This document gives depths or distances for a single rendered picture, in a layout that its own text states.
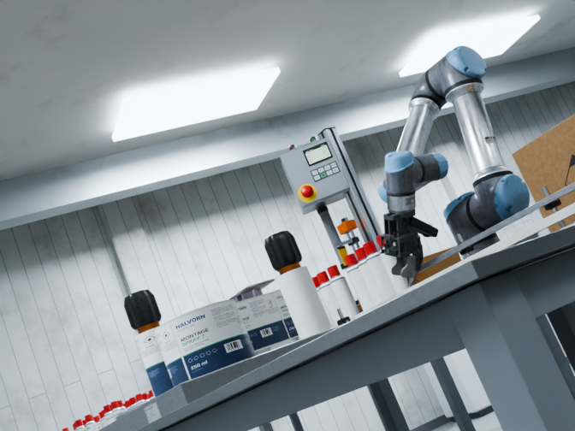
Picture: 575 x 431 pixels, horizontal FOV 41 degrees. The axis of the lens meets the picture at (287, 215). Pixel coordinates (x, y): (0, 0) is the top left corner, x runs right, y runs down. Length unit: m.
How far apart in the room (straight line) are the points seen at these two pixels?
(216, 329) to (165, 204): 5.44
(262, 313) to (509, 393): 1.38
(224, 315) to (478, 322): 0.96
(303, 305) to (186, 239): 5.11
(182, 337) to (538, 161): 0.96
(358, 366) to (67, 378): 5.64
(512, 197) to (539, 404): 1.37
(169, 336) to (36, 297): 5.03
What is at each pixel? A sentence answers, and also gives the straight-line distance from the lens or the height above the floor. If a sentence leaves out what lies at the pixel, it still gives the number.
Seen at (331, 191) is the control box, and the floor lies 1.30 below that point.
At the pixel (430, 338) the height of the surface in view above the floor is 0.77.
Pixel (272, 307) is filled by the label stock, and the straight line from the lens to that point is 2.20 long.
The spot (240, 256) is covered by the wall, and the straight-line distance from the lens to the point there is 7.12.
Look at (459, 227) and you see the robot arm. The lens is 2.27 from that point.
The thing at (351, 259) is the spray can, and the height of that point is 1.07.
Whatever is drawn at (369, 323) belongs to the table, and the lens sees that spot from 0.94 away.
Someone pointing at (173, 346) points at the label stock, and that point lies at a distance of 1.74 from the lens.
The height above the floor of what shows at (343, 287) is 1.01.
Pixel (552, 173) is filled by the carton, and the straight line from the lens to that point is 1.98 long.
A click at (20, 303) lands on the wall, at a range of 6.71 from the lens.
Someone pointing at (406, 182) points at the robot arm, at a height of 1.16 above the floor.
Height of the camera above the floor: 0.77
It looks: 12 degrees up
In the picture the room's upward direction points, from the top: 23 degrees counter-clockwise
